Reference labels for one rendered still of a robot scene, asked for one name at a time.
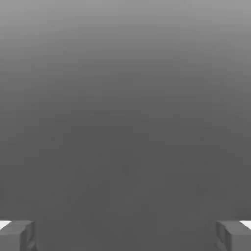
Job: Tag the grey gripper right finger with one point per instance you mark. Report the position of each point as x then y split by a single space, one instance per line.
236 236

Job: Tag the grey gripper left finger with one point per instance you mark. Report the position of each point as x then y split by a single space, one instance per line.
13 236

